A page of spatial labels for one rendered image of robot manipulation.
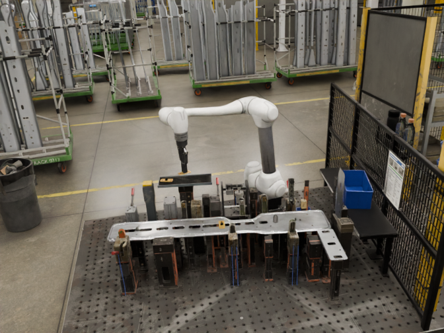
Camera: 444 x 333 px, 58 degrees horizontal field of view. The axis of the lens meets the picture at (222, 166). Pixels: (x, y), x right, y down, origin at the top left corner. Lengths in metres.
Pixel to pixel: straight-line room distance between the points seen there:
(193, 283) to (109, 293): 0.52
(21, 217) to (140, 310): 2.60
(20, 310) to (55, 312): 0.31
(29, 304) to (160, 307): 1.67
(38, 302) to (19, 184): 1.33
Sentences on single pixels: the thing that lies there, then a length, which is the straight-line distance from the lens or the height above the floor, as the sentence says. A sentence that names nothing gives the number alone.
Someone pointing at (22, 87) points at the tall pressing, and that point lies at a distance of 6.17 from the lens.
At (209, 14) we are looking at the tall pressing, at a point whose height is 1.67.
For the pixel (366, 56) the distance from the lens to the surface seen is 5.26.
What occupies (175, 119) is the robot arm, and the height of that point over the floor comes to 1.61.
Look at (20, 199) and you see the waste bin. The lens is 4.74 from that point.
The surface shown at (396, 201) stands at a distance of 2.54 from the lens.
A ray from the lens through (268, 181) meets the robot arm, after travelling 2.96.
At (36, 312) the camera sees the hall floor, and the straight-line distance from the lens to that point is 3.83.
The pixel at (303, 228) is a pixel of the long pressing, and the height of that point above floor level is 1.00.
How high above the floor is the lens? 2.42
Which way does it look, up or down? 25 degrees down
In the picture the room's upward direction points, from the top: 3 degrees counter-clockwise
